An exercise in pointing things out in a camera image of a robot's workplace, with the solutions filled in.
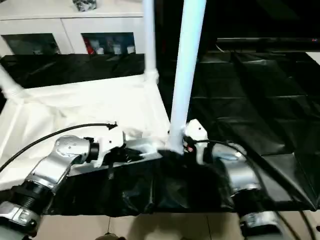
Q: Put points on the white plastic table top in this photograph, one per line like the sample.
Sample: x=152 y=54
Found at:
x=75 y=100

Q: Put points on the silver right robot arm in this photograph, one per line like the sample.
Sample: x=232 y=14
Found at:
x=242 y=175

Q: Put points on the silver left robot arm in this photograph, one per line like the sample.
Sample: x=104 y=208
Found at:
x=55 y=162

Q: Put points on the black work mat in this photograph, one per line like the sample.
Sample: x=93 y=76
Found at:
x=250 y=100

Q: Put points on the dark brown round object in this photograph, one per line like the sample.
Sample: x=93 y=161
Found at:
x=108 y=237

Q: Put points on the black low shelf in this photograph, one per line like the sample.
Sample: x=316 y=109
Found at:
x=262 y=42

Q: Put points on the white cabinet with glass doors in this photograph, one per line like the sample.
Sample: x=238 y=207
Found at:
x=75 y=25

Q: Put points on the white flat panel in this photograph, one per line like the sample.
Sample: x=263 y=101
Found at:
x=315 y=57

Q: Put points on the clear bag of dark parts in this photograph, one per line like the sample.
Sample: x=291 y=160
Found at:
x=83 y=5

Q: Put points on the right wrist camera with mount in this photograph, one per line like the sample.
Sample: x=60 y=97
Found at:
x=197 y=130

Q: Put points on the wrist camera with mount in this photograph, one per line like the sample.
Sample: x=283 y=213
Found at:
x=110 y=143
x=197 y=130

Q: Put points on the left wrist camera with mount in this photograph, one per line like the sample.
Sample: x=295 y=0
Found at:
x=110 y=143

